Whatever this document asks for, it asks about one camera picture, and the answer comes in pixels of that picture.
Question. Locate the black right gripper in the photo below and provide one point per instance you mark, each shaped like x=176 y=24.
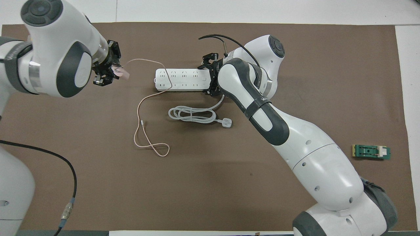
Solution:
x=214 y=77

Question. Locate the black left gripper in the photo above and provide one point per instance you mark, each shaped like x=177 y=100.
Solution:
x=103 y=64

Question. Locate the pink charger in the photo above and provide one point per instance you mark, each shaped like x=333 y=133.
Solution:
x=123 y=73

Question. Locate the brown table mat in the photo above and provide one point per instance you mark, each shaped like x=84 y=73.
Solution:
x=213 y=180

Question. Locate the white power strip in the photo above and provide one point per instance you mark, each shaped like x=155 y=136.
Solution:
x=183 y=80

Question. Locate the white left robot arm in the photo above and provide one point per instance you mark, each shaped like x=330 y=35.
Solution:
x=49 y=39

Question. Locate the green knife switch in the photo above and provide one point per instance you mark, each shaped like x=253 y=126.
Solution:
x=367 y=151

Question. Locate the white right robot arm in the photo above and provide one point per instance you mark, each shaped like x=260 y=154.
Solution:
x=311 y=157

